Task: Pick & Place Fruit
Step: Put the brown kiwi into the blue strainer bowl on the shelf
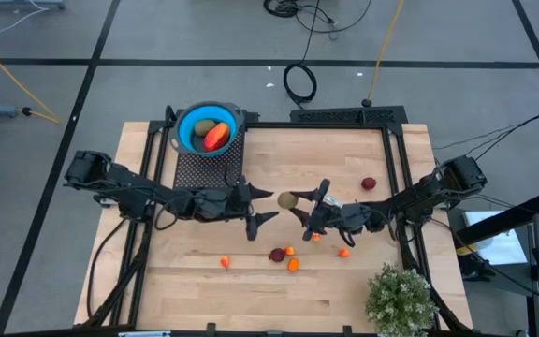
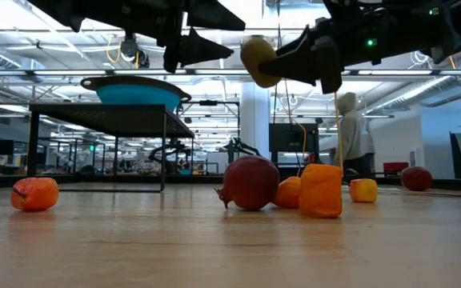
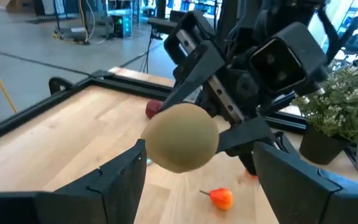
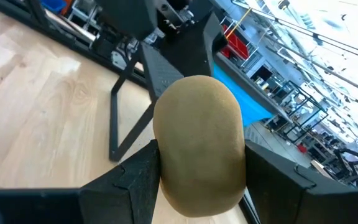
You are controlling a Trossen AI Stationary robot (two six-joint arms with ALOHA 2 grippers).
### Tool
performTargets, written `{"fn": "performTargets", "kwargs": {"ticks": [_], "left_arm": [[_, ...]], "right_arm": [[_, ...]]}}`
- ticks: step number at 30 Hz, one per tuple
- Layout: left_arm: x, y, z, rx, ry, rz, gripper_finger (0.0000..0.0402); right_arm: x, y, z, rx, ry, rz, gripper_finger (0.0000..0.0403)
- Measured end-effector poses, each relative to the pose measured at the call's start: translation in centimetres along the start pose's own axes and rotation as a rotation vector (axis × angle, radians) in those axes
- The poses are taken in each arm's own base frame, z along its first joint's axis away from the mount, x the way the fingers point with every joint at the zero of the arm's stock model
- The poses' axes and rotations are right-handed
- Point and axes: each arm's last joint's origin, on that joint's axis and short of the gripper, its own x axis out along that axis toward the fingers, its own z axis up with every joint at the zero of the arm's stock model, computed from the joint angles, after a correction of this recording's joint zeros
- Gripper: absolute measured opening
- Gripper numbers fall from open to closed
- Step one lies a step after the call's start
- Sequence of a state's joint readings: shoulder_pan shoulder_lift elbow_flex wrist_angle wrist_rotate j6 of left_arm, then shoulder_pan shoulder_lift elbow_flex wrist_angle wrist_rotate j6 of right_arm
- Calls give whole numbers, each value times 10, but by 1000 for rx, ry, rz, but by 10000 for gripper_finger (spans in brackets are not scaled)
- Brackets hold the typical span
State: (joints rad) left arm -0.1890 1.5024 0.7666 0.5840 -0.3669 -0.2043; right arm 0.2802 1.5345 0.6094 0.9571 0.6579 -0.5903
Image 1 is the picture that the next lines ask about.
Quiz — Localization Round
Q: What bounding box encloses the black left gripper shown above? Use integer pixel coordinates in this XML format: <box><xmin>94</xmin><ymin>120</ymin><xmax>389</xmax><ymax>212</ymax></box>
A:
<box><xmin>190</xmin><ymin>176</ymin><xmax>280</xmax><ymax>242</ymax></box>

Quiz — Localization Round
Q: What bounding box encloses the green-white potted plant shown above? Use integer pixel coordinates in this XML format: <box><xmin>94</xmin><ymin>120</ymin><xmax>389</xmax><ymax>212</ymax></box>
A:
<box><xmin>365</xmin><ymin>261</ymin><xmax>441</xmax><ymax>337</ymax></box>

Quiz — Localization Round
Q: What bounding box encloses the white flat panel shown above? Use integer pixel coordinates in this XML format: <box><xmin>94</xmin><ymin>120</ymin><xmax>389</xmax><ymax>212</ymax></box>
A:
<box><xmin>463</xmin><ymin>210</ymin><xmax>529</xmax><ymax>267</ymax></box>

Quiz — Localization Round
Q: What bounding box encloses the black aluminium table frame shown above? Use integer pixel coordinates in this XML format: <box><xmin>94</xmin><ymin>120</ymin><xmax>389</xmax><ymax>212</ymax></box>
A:
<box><xmin>75</xmin><ymin>105</ymin><xmax>474</xmax><ymax>337</ymax></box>

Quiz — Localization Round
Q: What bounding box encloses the grey flat plate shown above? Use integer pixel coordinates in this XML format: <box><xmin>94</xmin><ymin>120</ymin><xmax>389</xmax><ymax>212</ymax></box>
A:
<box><xmin>117</xmin><ymin>330</ymin><xmax>172</xmax><ymax>337</ymax></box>

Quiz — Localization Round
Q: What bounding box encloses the yellow floor cable black connector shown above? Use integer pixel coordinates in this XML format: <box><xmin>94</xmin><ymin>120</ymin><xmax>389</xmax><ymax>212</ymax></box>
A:
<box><xmin>0</xmin><ymin>36</ymin><xmax>61</xmax><ymax>125</ymax></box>

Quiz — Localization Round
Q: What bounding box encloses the yellow hanging cable black plug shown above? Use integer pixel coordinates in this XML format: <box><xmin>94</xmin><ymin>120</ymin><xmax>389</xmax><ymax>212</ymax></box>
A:
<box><xmin>361</xmin><ymin>0</ymin><xmax>405</xmax><ymax>109</ymax></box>

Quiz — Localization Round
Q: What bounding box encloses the black perforated box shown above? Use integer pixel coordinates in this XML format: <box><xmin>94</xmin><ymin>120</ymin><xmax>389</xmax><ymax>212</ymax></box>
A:
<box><xmin>289</xmin><ymin>105</ymin><xmax>409</xmax><ymax>127</ymax></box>

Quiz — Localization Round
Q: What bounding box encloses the black diagonal beam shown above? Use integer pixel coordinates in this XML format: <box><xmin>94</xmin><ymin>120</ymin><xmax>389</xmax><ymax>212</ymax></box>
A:
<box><xmin>456</xmin><ymin>190</ymin><xmax>539</xmax><ymax>245</ymax></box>

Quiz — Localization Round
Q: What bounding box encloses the black coiled cable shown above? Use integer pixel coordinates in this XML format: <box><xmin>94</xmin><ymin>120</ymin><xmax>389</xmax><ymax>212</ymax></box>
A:
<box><xmin>282</xmin><ymin>0</ymin><xmax>322</xmax><ymax>110</ymax></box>

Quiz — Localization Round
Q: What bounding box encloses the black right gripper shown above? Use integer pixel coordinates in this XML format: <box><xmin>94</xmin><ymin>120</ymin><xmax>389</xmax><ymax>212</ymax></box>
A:
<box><xmin>288</xmin><ymin>178</ymin><xmax>375</xmax><ymax>242</ymax></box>

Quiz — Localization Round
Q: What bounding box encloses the blue collapsible bowl grey rim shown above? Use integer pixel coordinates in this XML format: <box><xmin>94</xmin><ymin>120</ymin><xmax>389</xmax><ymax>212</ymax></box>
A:
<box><xmin>169</xmin><ymin>100</ymin><xmax>246</xmax><ymax>158</ymax></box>

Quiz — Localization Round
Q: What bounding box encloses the black cable bundle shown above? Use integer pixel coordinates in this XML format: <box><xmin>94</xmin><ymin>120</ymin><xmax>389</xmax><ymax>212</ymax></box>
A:
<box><xmin>263</xmin><ymin>0</ymin><xmax>374</xmax><ymax>35</ymax></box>

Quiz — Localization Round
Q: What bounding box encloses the orange-red mango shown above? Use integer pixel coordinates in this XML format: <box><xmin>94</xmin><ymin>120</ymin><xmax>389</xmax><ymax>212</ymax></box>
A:
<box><xmin>202</xmin><ymin>122</ymin><xmax>231</xmax><ymax>153</ymax></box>

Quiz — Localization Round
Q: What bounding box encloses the black mesh metal rack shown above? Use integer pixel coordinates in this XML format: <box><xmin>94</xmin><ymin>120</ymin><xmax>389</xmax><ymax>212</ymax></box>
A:
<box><xmin>171</xmin><ymin>116</ymin><xmax>248</xmax><ymax>193</ymax></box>

